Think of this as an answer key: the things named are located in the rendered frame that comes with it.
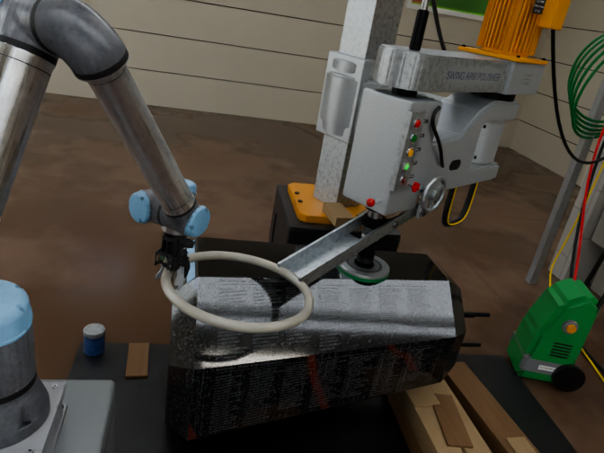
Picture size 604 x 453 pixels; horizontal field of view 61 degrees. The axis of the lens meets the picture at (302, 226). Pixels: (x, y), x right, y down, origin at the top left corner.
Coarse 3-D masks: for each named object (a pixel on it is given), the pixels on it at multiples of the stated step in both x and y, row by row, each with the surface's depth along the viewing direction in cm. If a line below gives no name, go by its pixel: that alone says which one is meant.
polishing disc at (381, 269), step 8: (352, 256) 216; (376, 256) 220; (344, 264) 208; (352, 264) 210; (376, 264) 213; (384, 264) 214; (352, 272) 204; (360, 272) 204; (368, 272) 205; (376, 272) 206; (384, 272) 207
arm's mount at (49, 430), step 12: (48, 384) 113; (60, 384) 114; (60, 396) 110; (60, 408) 112; (48, 420) 104; (60, 420) 113; (36, 432) 101; (48, 432) 101; (24, 444) 98; (36, 444) 98; (48, 444) 102
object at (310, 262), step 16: (416, 208) 211; (352, 224) 204; (384, 224) 200; (400, 224) 207; (320, 240) 193; (336, 240) 200; (352, 240) 200; (368, 240) 195; (304, 256) 191; (320, 256) 192; (336, 256) 185; (304, 272) 185; (320, 272) 182
